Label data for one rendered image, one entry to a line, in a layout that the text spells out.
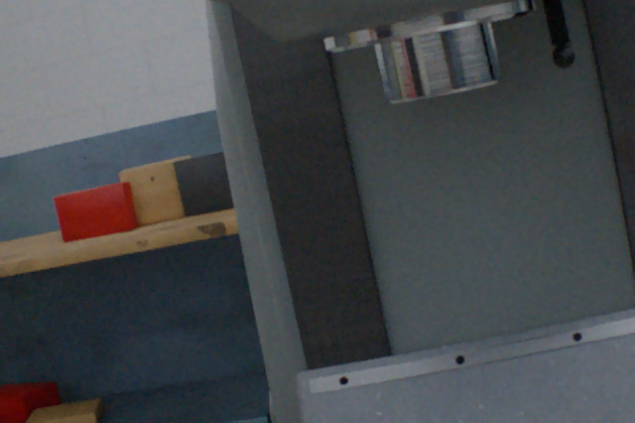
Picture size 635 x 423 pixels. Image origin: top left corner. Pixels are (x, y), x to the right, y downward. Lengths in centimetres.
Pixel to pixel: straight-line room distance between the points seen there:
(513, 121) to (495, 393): 19
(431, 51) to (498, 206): 41
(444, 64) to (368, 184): 41
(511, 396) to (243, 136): 26
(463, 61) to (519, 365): 44
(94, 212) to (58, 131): 71
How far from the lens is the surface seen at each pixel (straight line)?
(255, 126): 91
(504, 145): 90
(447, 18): 48
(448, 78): 50
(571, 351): 91
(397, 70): 50
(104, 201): 436
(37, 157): 504
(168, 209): 440
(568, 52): 52
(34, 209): 507
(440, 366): 91
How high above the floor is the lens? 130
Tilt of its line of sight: 6 degrees down
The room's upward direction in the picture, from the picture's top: 12 degrees counter-clockwise
